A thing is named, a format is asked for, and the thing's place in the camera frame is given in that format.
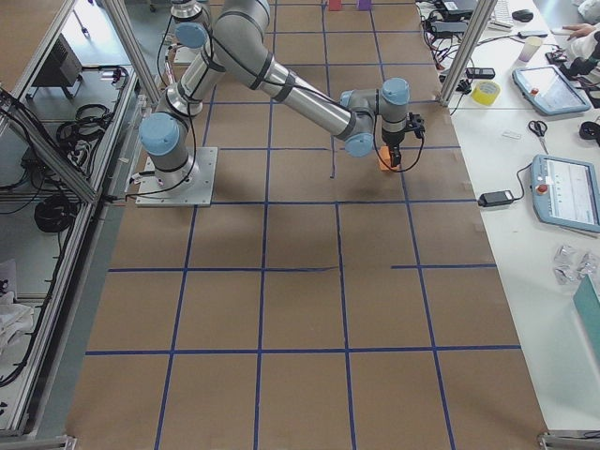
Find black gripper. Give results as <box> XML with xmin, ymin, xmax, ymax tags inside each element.
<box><xmin>382</xmin><ymin>112</ymin><xmax>426</xmax><ymax>168</ymax></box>

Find orange foam cube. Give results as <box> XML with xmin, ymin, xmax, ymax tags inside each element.
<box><xmin>377</xmin><ymin>145</ymin><xmax>398</xmax><ymax>172</ymax></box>

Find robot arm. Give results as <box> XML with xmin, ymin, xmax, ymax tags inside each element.
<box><xmin>139</xmin><ymin>1</ymin><xmax>425</xmax><ymax>193</ymax></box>
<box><xmin>171</xmin><ymin>0</ymin><xmax>212</xmax><ymax>49</ymax></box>

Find yellow tape roll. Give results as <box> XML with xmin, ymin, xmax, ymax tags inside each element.
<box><xmin>472</xmin><ymin>81</ymin><xmax>501</xmax><ymax>106</ymax></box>

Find black power adapter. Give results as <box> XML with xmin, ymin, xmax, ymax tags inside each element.
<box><xmin>477</xmin><ymin>190</ymin><xmax>515</xmax><ymax>207</ymax></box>

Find purple foam cube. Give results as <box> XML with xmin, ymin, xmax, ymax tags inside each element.
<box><xmin>356</xmin><ymin>0</ymin><xmax>372</xmax><ymax>11</ymax></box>

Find red foam cube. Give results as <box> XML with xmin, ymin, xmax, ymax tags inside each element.
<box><xmin>327</xmin><ymin>0</ymin><xmax>342</xmax><ymax>11</ymax></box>

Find teach pendant tablet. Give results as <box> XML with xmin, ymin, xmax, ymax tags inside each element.
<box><xmin>530</xmin><ymin>155</ymin><xmax>599</xmax><ymax>233</ymax></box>
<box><xmin>512</xmin><ymin>66</ymin><xmax>591</xmax><ymax>116</ymax></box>

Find white paper cup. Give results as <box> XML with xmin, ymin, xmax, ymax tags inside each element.
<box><xmin>517</xmin><ymin>36</ymin><xmax>544</xmax><ymax>63</ymax></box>

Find person hand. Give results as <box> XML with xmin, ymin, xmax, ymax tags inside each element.
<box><xmin>562</xmin><ymin>23</ymin><xmax>599</xmax><ymax>40</ymax></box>

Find aluminium frame post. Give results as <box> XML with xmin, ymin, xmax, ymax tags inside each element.
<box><xmin>438</xmin><ymin>0</ymin><xmax>496</xmax><ymax>107</ymax></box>

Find black handled scissors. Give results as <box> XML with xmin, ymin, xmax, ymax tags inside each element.
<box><xmin>528</xmin><ymin>120</ymin><xmax>549</xmax><ymax>155</ymax></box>

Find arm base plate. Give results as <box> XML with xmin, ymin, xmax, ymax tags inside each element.
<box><xmin>135</xmin><ymin>146</ymin><xmax>218</xmax><ymax>207</ymax></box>

